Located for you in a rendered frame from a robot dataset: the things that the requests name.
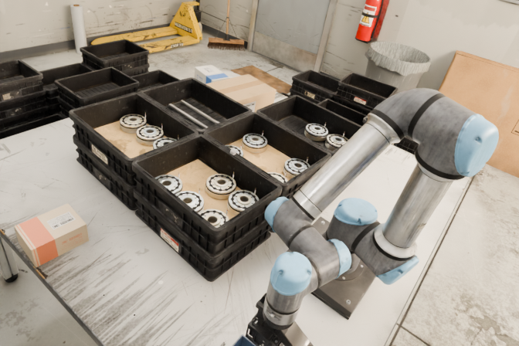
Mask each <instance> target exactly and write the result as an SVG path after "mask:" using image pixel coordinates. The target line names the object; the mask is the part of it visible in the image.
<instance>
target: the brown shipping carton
mask: <svg viewBox="0 0 519 346"><path fill-rule="evenodd" d="M206 85H208V86H210V87H211V88H213V89H215V90H218V91H219V92H220V93H223V94H225V95H226V96H227V97H230V98H232V99H234V100H235V101H237V102H239V103H241V104H242V105H244V106H246V107H248V108H249V109H251V110H252V111H253V112H256V111H257V110H258V109H261V108H263V107H266V106H268V105H270V104H272V103H274V99H275V94H276V90H275V89H273V88H272V87H271V86H268V85H267V84H265V83H263V82H262V81H260V80H258V79H257V78H255V77H253V76H251V75H249V74H246V75H243V76H237V77H233V78H229V79H226V80H220V81H216V82H213V83H207V84H206Z"/></svg>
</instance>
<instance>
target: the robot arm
mask: <svg viewBox="0 0 519 346"><path fill-rule="evenodd" d="M406 136H409V137H410V138H411V139H413V140H414V141H415V142H417V143H418V144H419V146H418V147H417V149H416V152H415V159H416V161H417V164H416V166H415V168H414V170H413V172H412V173H411V175H410V177H409V180H408V181H407V183H406V184H405V187H404V188H403V190H402V193H401V195H400V196H399V198H398V200H397V202H396V203H395V206H394V207H393V209H392V211H391V213H390V215H389V217H388V218H387V220H386V222H384V223H382V224H381V223H380V222H379V221H378V220H377V218H378V213H377V209H376V208H375V207H374V206H373V204H371V203H370V202H368V201H366V200H364V199H361V198H345V199H343V200H341V201H340V202H339V203H338V206H337V208H336V209H335V210H334V214H333V216H332V219H331V222H330V224H329V226H328V228H327V231H326V232H325V233H324V234H322V235H321V234H320V233H319V232H318V231H317V230H316V229H315V228H314V227H313V226H312V225H311V223H312V222H313V221H314V220H315V219H316V218H317V217H318V216H319V215H320V214H321V213H322V212H323V211H324V210H325V209H326V208H327V207H328V206H329V205H330V204H331V203H332V202H333V201H334V200H335V199H336V198H337V197H338V196H339V195H340V194H341V193H342V192H343V191H344V190H345V189H346V188H347V187H348V186H349V185H350V184H351V183H352V182H353V181H354V180H355V179H356V178H357V177H358V176H359V175H360V174H361V173H362V172H363V171H364V170H365V169H366V168H367V167H368V166H369V165H370V164H371V163H372V162H373V161H374V160H375V159H376V158H377V157H378V156H379V155H380V154H381V153H382V152H383V151H384V150H385V149H386V148H387V147H388V146H389V145H390V144H392V143H399V142H400V141H401V140H402V139H403V138H404V137H406ZM498 139H499V133H498V129H497V127H496V126H495V125H494V124H492V123H491V122H489V121H488V120H486V119H485V118H484V117H483V116H482V115H480V114H476V113H474V112H473V111H471V110H469V109H467V108H465V107H464V106H462V105H460V104H459V103H457V102H455V101H454V100H451V99H450V98H448V97H446V96H445V95H444V94H442V93H440V92H439V91H437V90H433V89H428V88H415V89H411V90H405V91H402V92H400V93H397V94H395V95H393V96H391V97H389V98H388V99H386V100H384V101H382V102H381V103H380V104H379V105H377V106H376V107H375V108H374V109H373V110H372V111H371V112H370V113H369V114H368V121H367V122H366V123H365V124H364V125H363V126H362V127H361V128H360V129H359V130H358V131H357V132H356V133H355V134H354V135H353V136H352V137H351V138H350V139H349V140H348V141H347V142H346V143H345V144H344V145H343V146H342V147H341V148H340V149H339V150H338V151H337V152H336V153H335V154H334V155H333V156H332V157H331V158H330V159H329V160H328V161H327V162H326V163H325V164H324V165H323V166H322V167H321V168H320V169H319V170H318V171H317V172H316V173H315V174H314V175H313V176H312V177H311V178H310V179H309V180H308V181H307V182H306V183H305V184H304V185H303V186H302V187H301V188H300V189H299V190H298V191H297V192H296V193H295V194H294V195H293V196H292V197H291V198H290V199H287V198H285V197H279V198H277V199H276V200H275V201H272V202H271V203H270V204H269V205H268V206H267V208H266V211H265V219H266V221H267V222H268V223H269V224H270V226H271V227H272V230H273V231H274V232H275V233H276V234H277V235H278V236H279V237H280V238H281V239H282V241H283V242H284V243H285V244H286V246H287V247H288V248H289V249H290V251H291V252H292V253H289V252H285V253H282V254H281V255H279V256H278V257H277V259H276V261H275V263H274V266H273V268H272V270H271V273H270V281H269V285H268V289H267V292H266V293H265V294H264V295H263V296H262V298H261V299H260V300H259V301H258V302H257V303H256V308H258V311H257V313H256V315H255V316H254V317H253V319H252V320H251V321H250V322H249V323H248V326H247V330H246V337H247V338H248V339H249V340H250V341H251V342H253V343H254V344H255V345H256V346H313V345H312V343H311V342H310V340H309V339H308V338H307V336H306V335H305V333H304V332H303V331H302V330H301V329H300V327H299V326H298V324H297V323H296V321H295V320H296V318H297V315H298V312H299V309H300V305H301V303H302V300H303V298H304V297H305V296H306V295H308V294H309V293H311V292H313V291H315V290H316V289H317V288H319V287H321V286H323V285H325V284H326V283H328V282H330V281H332V280H333V279H337V278H338V277H339V276H340V275H346V274H349V273H353V272H354V271H355V270H356V269H357V267H358V264H359V263H360V260H361V261H362V262H363V263H364V264H365V265H366V266H367V267H368V268H369V269H370V270H371V271H372V272H373V274H374V275H375V276H376V277H377V278H379V279H380V280H381V281H382V282H383V283H384V284H386V285H391V284H393V283H394V282H396V281H397V280H399V279H400V278H402V277H403V276H405V275H406V274H407V273H408V272H409V271H410V270H411V269H412V268H413V267H415V266H416V265H417V264H418V262H419V258H418V257H417V255H415V253H416V250H417V242H416V239H417V238H418V236H419V234H420V233H421V231H422V230H423V228H424V227H425V225H426V223H427V222H428V221H429V219H430V217H431V216H432V214H433V213H434V211H435V210H436V208H437V206H438V205H439V203H440V202H441V200H442V199H443V197H444V195H445V194H446V192H447V191H448V189H449V187H450V186H451V184H452V183H453V181H459V180H461V179H464V178H465V177H472V176H474V175H475V174H476V173H478V172H479V171H480V170H481V169H482V168H483V166H484V165H485V164H486V162H487V161H489V159H490V157H491V155H492V154H493V152H494V150H495V148H496V146H497V142H498ZM257 318H258V319H257ZM253 320H254V321H253ZM248 332H249V334H248ZM251 336H252V337H251Z"/></svg>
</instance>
